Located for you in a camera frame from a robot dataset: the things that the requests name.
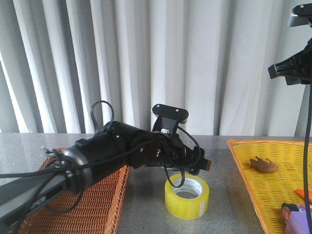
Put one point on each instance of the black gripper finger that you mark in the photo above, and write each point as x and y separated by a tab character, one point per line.
205	164

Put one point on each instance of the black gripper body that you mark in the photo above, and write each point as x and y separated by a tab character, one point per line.
181	157
296	69

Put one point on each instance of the yellow packing tape roll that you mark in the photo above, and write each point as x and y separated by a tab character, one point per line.
190	201

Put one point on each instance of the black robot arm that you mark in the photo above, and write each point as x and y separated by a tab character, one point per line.
88	161

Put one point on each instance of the brown toy animal figure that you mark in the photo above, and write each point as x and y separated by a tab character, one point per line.
267	166

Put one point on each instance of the yellow wicker basket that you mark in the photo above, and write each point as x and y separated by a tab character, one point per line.
268	191

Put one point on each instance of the black pink tube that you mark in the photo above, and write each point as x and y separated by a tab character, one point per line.
287	208

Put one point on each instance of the brown wicker basket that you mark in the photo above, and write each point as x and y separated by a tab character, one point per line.
98	211

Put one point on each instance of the orange toy carrot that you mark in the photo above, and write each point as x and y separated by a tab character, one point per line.
301	193

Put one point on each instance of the purple block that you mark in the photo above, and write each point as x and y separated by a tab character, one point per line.
297	224

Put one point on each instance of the white pleated curtain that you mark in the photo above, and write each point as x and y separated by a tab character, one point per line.
211	57

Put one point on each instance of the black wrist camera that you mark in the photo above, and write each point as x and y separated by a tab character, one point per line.
168	118

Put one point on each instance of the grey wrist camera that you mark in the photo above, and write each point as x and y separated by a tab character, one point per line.
300	15

